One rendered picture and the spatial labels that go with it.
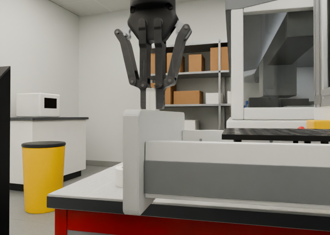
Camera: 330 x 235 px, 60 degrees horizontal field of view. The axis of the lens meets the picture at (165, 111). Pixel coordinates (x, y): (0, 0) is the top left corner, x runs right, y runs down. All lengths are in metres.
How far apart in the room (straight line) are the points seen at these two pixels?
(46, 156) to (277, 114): 2.23
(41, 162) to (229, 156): 2.71
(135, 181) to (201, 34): 4.60
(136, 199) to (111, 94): 4.97
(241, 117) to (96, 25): 4.68
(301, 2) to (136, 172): 1.13
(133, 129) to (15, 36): 4.39
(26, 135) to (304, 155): 3.62
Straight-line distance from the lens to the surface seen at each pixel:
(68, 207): 0.64
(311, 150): 0.31
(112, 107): 5.24
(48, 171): 2.97
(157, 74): 0.46
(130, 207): 0.31
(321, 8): 0.89
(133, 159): 0.30
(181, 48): 0.46
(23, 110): 4.21
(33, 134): 3.75
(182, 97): 4.33
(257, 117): 1.23
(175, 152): 0.30
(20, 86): 4.59
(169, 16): 0.48
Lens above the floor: 0.92
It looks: 1 degrees up
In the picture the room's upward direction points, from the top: straight up
